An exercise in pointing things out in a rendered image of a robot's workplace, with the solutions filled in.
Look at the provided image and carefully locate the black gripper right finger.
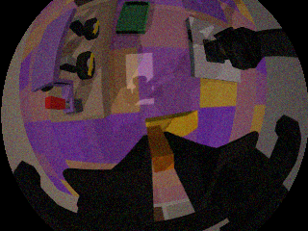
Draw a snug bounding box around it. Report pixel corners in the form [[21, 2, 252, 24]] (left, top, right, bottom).
[[165, 131, 258, 212]]

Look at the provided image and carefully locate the green tray rim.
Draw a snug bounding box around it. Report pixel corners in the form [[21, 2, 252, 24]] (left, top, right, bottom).
[[115, 1, 150, 35]]

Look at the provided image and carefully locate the green tray floor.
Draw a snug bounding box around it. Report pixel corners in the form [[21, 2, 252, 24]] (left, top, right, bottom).
[[119, 4, 147, 30]]

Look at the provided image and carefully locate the red-headed metal pin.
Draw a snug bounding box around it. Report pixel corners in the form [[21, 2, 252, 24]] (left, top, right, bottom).
[[45, 96, 70, 109]]

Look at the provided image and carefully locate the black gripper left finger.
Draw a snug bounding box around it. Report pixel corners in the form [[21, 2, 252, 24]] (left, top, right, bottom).
[[63, 135, 154, 222]]

